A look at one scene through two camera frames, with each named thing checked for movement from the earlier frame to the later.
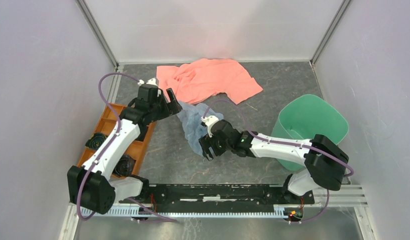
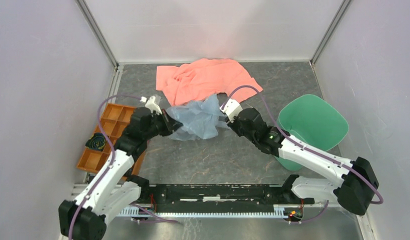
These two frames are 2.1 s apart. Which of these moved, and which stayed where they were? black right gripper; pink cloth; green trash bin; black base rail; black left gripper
Moved: black left gripper; black right gripper
Stayed: green trash bin; pink cloth; black base rail
